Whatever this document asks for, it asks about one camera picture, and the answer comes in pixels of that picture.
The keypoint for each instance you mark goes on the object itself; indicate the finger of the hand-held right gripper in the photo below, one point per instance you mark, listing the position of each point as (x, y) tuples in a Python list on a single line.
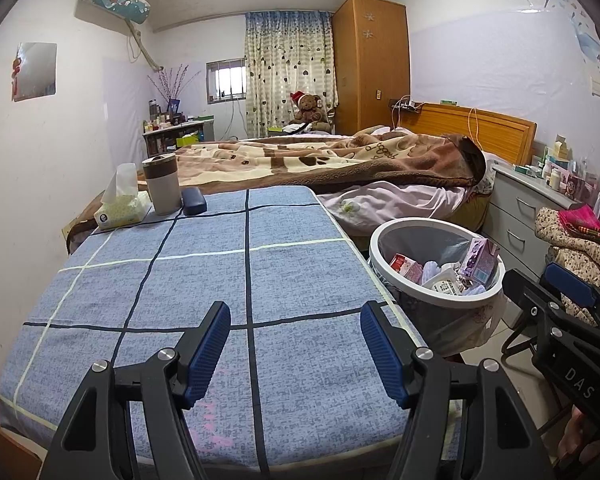
[(572, 285), (525, 295)]

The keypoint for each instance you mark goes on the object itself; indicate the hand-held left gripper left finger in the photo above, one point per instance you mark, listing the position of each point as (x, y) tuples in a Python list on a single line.
[(207, 350)]

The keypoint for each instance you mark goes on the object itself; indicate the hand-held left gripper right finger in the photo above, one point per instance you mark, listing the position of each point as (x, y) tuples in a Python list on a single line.
[(382, 355)]

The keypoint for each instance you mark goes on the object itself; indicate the purple drink carton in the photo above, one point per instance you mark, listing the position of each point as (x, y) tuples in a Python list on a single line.
[(480, 260)]

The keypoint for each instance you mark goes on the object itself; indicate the white printed tissue packet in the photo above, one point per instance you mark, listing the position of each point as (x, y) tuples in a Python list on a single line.
[(447, 282)]

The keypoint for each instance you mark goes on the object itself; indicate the white round trash bin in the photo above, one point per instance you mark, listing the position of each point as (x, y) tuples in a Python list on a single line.
[(445, 302)]

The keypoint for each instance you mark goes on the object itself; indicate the pink and red drink carton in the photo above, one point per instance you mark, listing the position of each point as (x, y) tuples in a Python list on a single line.
[(405, 267)]

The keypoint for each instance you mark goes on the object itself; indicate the plastic bin liner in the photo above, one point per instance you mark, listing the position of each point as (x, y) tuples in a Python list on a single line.
[(420, 240)]

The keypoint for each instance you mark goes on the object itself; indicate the person's right hand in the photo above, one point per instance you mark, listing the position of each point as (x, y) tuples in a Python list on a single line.
[(572, 435)]

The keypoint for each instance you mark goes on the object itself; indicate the floral quilted cloth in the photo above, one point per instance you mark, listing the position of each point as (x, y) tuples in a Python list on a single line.
[(570, 255)]

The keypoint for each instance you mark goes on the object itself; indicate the pink striped cloth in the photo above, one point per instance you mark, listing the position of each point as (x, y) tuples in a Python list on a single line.
[(585, 220)]

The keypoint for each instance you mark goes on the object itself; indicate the grey nightstand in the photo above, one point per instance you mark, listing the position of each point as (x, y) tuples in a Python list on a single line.
[(515, 220)]

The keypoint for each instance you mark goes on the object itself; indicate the pink printed box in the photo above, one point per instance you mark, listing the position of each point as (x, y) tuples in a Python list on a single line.
[(577, 187)]

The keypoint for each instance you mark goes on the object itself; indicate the white medicine bottle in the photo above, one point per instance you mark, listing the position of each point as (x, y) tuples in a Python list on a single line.
[(555, 179)]

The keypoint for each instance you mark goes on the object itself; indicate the cream carton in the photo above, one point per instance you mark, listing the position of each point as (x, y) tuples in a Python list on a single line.
[(561, 149)]

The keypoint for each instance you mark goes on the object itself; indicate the dark blue glasses case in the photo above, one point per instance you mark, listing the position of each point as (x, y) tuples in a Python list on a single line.
[(194, 201)]

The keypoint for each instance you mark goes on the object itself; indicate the pink bed sheet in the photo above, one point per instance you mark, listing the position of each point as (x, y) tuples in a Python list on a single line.
[(405, 200)]

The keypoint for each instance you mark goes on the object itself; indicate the green tissue box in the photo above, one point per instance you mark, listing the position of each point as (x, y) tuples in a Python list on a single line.
[(122, 210)]

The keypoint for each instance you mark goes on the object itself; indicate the white and brown mug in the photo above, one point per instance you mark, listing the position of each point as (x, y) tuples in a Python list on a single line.
[(162, 190)]

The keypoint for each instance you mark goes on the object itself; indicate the wooden bed headboard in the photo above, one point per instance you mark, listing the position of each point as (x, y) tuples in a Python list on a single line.
[(500, 130)]

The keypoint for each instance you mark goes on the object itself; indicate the brown printed blanket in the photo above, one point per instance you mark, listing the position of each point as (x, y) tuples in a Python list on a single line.
[(290, 160)]

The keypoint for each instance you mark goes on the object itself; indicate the white dressing desk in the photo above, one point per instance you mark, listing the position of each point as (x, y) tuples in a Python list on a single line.
[(202, 127)]

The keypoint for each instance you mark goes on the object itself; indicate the power strip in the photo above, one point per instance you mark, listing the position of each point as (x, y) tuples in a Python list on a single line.
[(405, 105)]

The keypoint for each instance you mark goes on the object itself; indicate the wooden board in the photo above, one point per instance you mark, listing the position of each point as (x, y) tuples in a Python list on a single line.
[(0, 455)]

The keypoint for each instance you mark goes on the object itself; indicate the row of cosmetic bottles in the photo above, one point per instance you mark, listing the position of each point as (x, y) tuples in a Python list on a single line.
[(160, 120)]

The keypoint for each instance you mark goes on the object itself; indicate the brown teddy bear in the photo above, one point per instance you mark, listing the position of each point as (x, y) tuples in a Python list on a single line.
[(310, 107)]

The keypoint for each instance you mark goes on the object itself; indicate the vase of dried branches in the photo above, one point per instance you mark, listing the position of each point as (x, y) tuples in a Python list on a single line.
[(172, 87)]

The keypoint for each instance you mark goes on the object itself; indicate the barred window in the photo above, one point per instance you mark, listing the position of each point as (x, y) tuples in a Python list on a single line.
[(227, 80)]

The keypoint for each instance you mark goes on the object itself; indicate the wooden wardrobe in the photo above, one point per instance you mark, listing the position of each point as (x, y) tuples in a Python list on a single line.
[(370, 60)]

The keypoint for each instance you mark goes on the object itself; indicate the heart patterned curtain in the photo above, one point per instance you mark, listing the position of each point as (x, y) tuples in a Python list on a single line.
[(280, 70)]

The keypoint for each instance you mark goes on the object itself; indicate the white wrapped pipe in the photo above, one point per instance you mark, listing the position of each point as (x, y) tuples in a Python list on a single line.
[(142, 46)]

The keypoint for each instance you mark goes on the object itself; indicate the red hanging ornament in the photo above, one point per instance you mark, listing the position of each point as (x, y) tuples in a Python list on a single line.
[(16, 80)]

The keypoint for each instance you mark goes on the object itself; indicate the white wall switch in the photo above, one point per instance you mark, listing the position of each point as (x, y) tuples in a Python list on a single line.
[(598, 87)]

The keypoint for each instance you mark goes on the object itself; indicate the small photo frame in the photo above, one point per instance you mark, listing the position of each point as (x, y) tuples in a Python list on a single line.
[(174, 106)]

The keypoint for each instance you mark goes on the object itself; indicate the silver wall mirror panel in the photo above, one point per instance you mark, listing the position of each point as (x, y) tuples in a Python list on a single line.
[(35, 72)]

